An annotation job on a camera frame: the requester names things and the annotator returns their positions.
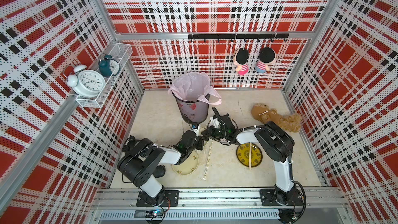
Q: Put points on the white wire wall shelf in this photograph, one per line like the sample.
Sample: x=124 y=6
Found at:
x=121 y=53

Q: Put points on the white twin-bell alarm clock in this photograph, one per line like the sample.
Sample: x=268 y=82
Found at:
x=85 y=82

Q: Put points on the black mesh waste bin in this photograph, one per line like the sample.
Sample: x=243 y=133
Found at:
x=192 y=112

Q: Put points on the black wall hook rail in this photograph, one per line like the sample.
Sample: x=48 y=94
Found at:
x=270 y=36

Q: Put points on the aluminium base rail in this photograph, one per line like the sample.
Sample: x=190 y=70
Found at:
x=214 y=204

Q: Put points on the wrapped disposable chopsticks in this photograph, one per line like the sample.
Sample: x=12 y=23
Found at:
x=204 y=177

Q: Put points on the pink striped hanging doll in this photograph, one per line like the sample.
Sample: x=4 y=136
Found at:
x=240 y=61

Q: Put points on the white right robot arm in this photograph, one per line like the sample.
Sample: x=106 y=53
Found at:
x=276 y=143

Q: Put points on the yellow patterned plate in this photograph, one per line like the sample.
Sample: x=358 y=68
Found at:
x=242 y=154

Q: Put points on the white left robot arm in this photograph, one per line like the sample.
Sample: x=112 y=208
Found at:
x=143 y=162

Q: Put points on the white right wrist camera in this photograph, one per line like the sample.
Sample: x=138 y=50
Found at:
x=214 y=122

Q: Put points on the bare wooden chopsticks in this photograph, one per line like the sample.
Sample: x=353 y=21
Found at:
x=250 y=155

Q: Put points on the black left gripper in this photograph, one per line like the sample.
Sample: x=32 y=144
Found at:
x=200 y=141

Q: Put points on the brown teddy bear plush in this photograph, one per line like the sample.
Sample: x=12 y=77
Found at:
x=291 y=123

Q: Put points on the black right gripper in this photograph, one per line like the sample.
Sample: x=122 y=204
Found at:
x=210 y=134

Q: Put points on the black alarm clock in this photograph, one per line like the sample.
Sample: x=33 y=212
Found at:
x=129 y=144

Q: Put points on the blue striped hanging doll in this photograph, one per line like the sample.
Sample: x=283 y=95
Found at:
x=267 y=56

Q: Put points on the teal alarm clock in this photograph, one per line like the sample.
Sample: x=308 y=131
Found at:
x=108 y=66

